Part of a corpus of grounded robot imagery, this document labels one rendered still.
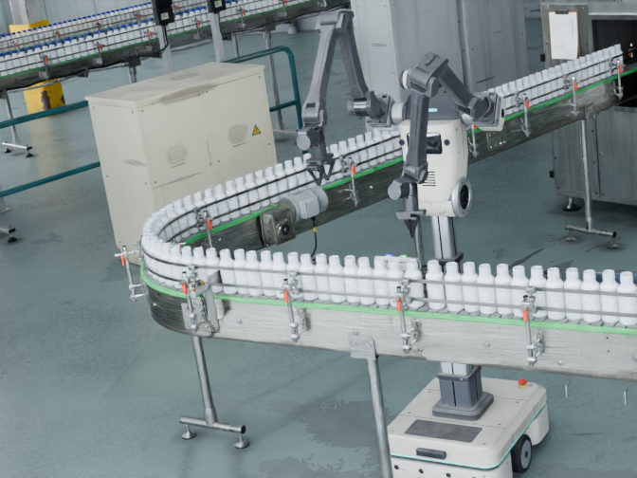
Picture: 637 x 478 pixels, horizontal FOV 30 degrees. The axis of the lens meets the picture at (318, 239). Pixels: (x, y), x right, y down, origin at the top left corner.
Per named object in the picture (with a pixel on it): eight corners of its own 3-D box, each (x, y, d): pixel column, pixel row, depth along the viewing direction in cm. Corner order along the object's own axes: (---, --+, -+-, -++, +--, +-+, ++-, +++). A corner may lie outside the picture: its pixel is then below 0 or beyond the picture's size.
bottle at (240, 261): (241, 288, 453) (234, 248, 448) (256, 288, 451) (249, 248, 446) (235, 294, 448) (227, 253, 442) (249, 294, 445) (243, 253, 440)
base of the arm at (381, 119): (387, 124, 466) (391, 95, 467) (377, 119, 459) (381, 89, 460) (367, 124, 470) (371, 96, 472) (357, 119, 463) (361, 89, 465)
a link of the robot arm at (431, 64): (447, 52, 398) (424, 42, 403) (427, 87, 397) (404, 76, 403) (489, 104, 436) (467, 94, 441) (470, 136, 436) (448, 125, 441)
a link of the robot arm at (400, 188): (429, 170, 425) (410, 160, 429) (411, 174, 416) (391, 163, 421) (420, 200, 430) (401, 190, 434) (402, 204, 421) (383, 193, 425)
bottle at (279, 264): (281, 292, 443) (274, 250, 438) (295, 292, 441) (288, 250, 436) (273, 298, 438) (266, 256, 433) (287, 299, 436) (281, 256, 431)
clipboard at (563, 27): (552, 58, 773) (548, 9, 763) (581, 60, 756) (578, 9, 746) (548, 60, 770) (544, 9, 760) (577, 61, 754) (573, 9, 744)
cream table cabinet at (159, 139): (236, 214, 909) (210, 62, 873) (288, 225, 864) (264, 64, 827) (116, 259, 842) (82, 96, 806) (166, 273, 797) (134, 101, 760)
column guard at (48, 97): (24, 118, 1422) (4, 26, 1388) (46, 109, 1454) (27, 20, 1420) (47, 118, 1403) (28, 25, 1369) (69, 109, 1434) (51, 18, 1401)
